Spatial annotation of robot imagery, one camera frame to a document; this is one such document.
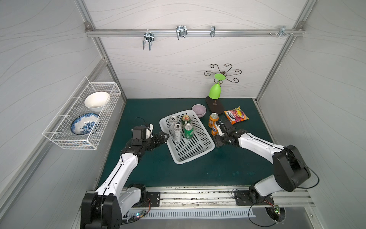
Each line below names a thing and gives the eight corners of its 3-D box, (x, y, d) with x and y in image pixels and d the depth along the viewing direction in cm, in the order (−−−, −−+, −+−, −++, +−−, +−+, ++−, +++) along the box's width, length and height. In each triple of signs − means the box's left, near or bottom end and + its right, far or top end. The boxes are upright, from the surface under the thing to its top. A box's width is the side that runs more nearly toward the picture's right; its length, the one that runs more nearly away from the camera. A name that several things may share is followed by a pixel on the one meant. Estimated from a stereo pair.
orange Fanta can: (208, 129, 104) (210, 120, 95) (207, 121, 108) (209, 112, 100) (216, 129, 104) (219, 120, 95) (215, 122, 108) (218, 112, 100)
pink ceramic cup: (201, 120, 109) (201, 115, 104) (190, 111, 114) (190, 107, 110) (208, 114, 113) (209, 109, 108) (198, 106, 118) (199, 101, 114)
